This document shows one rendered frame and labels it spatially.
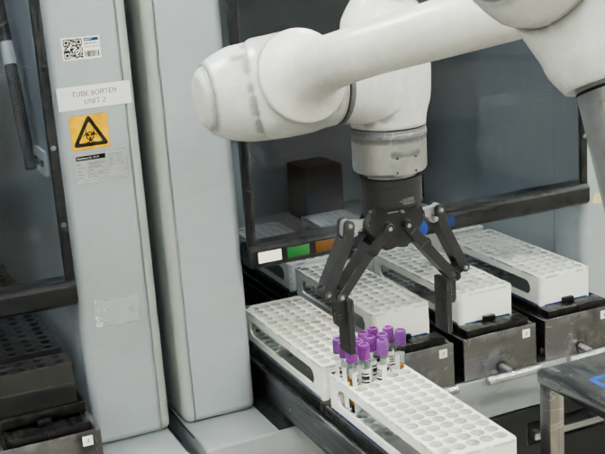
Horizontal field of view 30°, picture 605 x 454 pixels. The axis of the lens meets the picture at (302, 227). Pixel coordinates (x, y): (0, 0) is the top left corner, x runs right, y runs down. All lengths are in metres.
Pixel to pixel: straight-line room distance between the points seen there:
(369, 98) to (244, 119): 0.16
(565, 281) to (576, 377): 0.33
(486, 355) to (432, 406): 0.40
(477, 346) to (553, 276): 0.19
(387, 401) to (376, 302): 0.39
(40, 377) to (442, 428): 0.57
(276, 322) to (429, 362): 0.24
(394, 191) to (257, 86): 0.24
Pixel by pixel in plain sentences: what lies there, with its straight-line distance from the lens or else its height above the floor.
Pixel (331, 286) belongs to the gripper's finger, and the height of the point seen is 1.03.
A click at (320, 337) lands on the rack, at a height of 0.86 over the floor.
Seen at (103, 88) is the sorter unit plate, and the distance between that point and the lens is 1.55.
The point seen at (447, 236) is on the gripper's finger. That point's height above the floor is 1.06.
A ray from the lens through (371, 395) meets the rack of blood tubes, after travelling 1.45.
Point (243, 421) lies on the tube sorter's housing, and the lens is 1.71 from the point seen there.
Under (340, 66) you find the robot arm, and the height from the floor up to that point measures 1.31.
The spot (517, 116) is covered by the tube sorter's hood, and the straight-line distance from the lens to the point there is 1.83.
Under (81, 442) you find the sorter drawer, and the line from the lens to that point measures 1.57.
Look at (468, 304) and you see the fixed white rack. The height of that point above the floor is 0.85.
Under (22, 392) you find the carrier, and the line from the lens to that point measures 1.61.
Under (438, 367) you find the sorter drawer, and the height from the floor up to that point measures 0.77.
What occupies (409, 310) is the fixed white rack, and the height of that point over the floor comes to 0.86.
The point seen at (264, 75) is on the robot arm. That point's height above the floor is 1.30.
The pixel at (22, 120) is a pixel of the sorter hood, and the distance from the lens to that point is 1.52.
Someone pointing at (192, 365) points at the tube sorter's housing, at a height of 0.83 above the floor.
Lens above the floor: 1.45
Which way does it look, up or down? 15 degrees down
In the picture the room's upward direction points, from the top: 4 degrees counter-clockwise
